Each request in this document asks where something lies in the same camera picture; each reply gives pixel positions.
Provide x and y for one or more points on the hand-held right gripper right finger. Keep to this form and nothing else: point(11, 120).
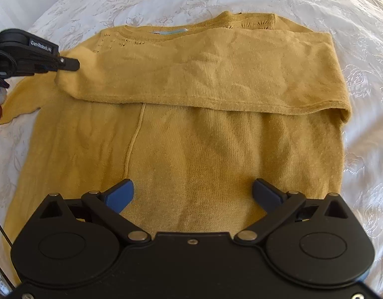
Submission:
point(266, 194)

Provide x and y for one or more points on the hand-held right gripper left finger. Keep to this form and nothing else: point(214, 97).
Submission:
point(121, 194)

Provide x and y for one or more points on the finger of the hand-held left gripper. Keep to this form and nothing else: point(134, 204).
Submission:
point(69, 64)

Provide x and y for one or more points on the white floral bedspread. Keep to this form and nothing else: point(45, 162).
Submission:
point(303, 12)

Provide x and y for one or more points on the mustard yellow knit sweater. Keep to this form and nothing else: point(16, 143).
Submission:
point(210, 124)

